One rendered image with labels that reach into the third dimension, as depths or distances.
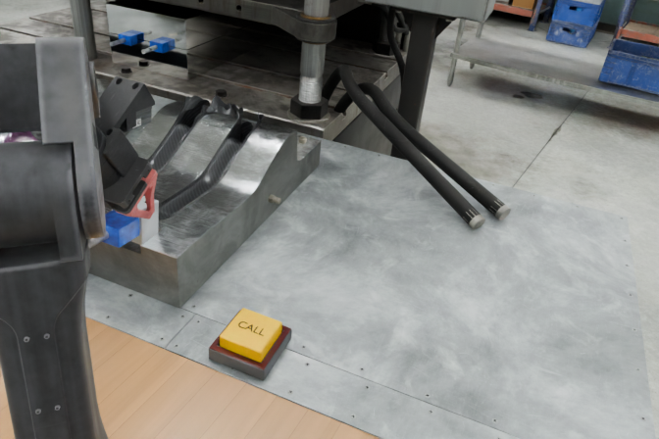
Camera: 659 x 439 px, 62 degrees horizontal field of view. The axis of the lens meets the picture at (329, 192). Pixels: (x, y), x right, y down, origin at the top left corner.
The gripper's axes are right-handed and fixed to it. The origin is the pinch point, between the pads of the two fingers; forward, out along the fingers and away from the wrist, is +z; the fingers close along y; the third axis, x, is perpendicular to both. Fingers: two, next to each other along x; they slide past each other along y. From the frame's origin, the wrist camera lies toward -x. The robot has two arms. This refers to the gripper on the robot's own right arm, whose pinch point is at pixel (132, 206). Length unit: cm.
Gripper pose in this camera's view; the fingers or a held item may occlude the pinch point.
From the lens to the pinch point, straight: 79.5
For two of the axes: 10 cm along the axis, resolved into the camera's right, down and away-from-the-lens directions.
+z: 1.1, 5.0, 8.6
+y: -9.2, -2.7, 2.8
